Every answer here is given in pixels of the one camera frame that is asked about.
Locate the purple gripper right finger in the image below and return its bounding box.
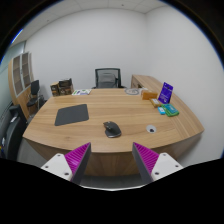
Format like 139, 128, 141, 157
132, 142, 182, 184

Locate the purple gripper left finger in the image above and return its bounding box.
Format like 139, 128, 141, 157
42, 143, 91, 185

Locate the dark grey mouse pad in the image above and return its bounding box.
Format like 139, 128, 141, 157
55, 104, 89, 126

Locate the dark grey computer mouse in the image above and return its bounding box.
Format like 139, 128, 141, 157
103, 121, 121, 138

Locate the wooden office desk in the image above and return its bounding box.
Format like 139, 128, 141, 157
22, 74, 205, 178

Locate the small blue box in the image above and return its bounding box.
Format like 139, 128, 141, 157
158, 107, 166, 115

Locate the green flat box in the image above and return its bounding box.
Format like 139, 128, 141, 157
164, 104, 179, 117

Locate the small tan box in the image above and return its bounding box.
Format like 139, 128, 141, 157
150, 98, 161, 108

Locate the orange cardboard box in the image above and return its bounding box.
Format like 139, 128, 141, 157
141, 90, 157, 100

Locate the black chair at left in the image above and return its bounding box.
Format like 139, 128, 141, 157
0, 104, 27, 161

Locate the colourful leaflet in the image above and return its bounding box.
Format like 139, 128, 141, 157
72, 89, 92, 96

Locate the purple standing sign card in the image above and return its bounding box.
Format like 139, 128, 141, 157
158, 82, 173, 104

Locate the round clear plate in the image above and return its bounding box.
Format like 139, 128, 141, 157
125, 88, 139, 95

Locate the small brown box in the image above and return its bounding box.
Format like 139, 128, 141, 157
50, 82, 60, 96

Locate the dark brown box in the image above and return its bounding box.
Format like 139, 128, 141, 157
59, 78, 74, 95

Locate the black chair by shelf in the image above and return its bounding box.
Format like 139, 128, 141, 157
27, 80, 46, 109

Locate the grey mesh office chair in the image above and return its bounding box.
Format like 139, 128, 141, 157
94, 68, 123, 89

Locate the wooden bookshelf cabinet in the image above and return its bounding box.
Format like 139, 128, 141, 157
8, 52, 36, 118

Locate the desk cable grommet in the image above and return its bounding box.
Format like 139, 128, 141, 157
146, 125, 157, 133

